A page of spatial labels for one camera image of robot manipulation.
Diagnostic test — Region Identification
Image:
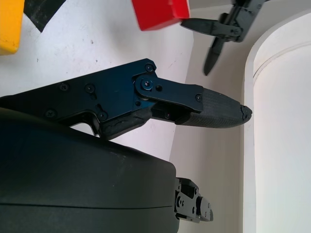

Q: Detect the red cube block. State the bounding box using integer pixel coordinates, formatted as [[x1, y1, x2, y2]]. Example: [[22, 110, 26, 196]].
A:
[[131, 0, 190, 32]]

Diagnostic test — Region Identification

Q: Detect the black tape strip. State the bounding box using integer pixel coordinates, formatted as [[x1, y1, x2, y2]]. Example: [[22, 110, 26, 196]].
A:
[[23, 0, 64, 33]]

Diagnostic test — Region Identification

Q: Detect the white rounded pillar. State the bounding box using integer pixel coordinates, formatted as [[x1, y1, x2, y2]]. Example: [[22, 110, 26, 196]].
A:
[[244, 11, 311, 233]]

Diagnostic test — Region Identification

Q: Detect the yellow cube block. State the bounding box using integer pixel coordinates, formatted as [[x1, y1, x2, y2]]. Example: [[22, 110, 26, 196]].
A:
[[0, 0, 25, 56]]

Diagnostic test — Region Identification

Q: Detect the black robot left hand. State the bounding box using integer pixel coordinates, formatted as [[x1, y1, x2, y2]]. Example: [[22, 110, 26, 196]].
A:
[[179, 0, 266, 77]]

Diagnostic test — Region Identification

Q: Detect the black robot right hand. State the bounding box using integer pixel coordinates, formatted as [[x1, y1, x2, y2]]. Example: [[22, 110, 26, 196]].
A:
[[0, 58, 253, 233]]

